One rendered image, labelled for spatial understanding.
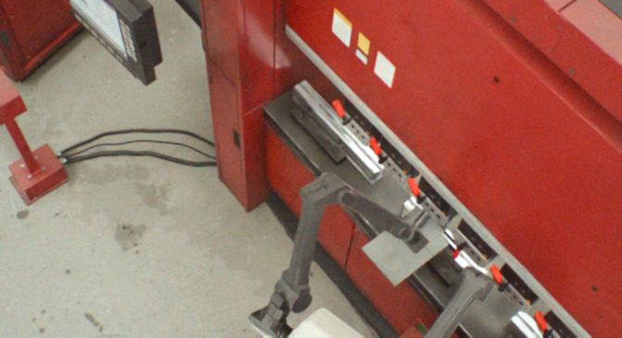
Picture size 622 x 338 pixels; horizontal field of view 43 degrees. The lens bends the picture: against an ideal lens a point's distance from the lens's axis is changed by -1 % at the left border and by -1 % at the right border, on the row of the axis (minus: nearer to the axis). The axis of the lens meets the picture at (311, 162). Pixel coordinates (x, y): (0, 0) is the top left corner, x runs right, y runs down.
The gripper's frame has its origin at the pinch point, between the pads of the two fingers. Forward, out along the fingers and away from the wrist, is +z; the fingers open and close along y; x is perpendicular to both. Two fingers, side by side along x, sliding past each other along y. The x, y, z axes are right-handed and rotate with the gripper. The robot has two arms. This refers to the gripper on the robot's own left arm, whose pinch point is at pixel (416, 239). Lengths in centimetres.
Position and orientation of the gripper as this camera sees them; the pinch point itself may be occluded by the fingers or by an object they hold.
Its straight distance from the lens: 286.8
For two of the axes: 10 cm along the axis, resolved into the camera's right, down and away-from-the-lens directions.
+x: -7.2, 6.9, 1.0
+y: -6.2, -7.0, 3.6
